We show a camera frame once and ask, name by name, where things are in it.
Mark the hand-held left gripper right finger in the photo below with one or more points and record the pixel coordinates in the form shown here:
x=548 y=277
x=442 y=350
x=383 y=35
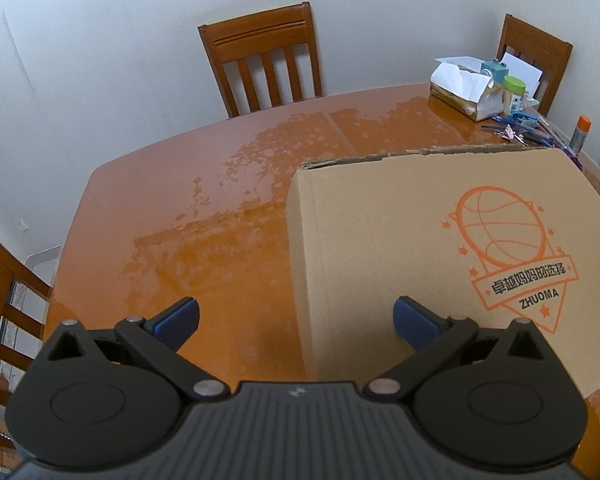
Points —
x=414 y=322

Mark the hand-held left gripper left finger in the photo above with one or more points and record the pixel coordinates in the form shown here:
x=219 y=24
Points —
x=176 y=321

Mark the brown cardboard box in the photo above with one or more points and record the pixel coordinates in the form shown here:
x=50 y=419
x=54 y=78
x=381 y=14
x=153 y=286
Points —
x=380 y=235

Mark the wooden desktop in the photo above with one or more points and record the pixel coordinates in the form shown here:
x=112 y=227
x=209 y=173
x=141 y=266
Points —
x=180 y=210

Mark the orange-capped glue stick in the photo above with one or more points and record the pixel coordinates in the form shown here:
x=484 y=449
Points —
x=580 y=135

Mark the pile of pens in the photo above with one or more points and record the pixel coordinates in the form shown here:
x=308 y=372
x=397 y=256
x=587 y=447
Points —
x=530 y=130

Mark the green-lid jar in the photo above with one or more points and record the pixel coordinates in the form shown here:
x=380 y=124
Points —
x=514 y=92

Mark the wooden chair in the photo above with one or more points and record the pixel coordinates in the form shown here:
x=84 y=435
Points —
x=0 y=285
x=535 y=40
x=260 y=30

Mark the white paper sheets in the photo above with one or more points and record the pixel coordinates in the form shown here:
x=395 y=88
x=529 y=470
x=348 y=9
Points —
x=527 y=72

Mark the teal small object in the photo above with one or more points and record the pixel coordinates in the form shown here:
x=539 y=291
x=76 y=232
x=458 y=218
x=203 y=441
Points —
x=495 y=71

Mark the white tissue pack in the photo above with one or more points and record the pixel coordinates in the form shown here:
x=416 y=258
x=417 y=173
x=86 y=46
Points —
x=460 y=87

